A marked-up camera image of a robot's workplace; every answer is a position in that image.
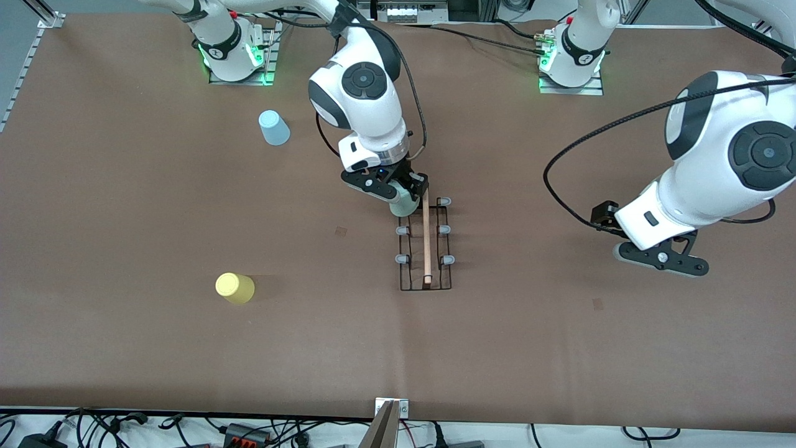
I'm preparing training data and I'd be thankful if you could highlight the black adapter with orange clips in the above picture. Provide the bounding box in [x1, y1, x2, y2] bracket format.
[224, 423, 272, 447]

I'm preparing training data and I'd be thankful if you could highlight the light blue plastic cup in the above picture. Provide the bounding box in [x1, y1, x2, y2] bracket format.
[258, 110, 291, 147]

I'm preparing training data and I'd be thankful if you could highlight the aluminium frame bar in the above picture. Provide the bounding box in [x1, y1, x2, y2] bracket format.
[28, 0, 66, 29]

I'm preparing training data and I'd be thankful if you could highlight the tangled black cable bundle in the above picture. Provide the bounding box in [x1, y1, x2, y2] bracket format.
[0, 408, 374, 448]

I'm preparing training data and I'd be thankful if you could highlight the black braided table cable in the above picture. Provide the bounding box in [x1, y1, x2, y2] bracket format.
[398, 22, 549, 58]

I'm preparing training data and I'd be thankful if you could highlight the perforated aluminium edge rail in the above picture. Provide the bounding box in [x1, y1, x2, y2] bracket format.
[0, 25, 47, 133]

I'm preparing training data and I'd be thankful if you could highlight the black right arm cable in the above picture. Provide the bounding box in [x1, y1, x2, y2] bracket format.
[314, 19, 429, 161]

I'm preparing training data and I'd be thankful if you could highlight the pale green plastic cup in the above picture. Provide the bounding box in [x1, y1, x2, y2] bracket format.
[389, 187, 423, 218]

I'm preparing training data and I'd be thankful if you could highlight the yellow plastic cup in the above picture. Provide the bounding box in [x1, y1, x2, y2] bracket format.
[215, 273, 256, 306]

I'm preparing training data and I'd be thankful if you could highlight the black wire cup holder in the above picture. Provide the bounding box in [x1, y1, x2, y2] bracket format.
[395, 187, 456, 293]

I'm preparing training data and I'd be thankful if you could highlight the aluminium left arm base plate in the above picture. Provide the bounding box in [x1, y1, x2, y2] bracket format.
[538, 31, 605, 96]

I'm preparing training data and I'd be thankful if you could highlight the black power plug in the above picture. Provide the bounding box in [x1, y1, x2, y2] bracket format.
[17, 429, 68, 448]

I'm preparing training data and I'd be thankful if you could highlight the white power strip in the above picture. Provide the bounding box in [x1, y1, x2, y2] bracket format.
[376, 2, 430, 23]

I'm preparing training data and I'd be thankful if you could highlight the looped black cable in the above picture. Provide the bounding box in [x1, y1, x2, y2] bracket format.
[622, 426, 682, 444]

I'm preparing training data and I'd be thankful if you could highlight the grey camera post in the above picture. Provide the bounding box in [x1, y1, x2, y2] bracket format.
[359, 401, 399, 448]

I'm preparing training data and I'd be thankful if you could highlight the aluminium right arm base plate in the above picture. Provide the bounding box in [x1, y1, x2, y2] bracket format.
[208, 19, 278, 86]

